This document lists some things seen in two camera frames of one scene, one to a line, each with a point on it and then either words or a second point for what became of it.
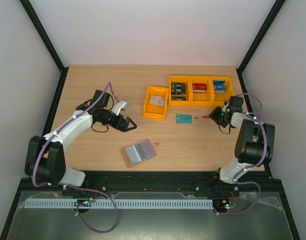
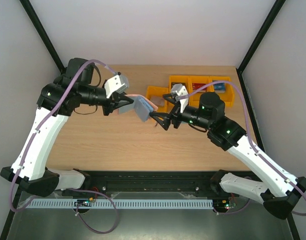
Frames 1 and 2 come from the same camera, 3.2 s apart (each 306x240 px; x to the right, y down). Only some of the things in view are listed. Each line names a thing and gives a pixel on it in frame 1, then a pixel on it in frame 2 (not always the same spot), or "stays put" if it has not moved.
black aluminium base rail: [158, 182] stays put
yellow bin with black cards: [186, 79] stays put
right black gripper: [218, 116] -> [175, 117]
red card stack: [199, 87] stays put
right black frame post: [259, 37] stays put
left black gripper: [124, 128] -> [117, 100]
